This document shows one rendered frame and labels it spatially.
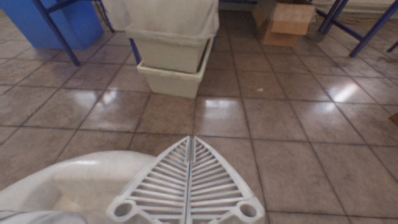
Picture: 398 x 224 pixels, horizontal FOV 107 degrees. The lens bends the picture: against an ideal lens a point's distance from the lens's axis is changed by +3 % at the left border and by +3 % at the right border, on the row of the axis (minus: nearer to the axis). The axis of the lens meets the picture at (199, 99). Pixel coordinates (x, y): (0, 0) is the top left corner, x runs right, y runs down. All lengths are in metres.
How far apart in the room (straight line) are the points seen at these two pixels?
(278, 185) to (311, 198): 0.14
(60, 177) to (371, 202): 1.17
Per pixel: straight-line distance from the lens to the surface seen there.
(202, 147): 0.16
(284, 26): 1.82
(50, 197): 0.56
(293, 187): 0.91
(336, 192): 1.01
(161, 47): 0.86
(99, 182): 0.49
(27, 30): 2.13
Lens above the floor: 0.76
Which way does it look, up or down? 47 degrees down
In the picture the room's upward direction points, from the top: 3 degrees clockwise
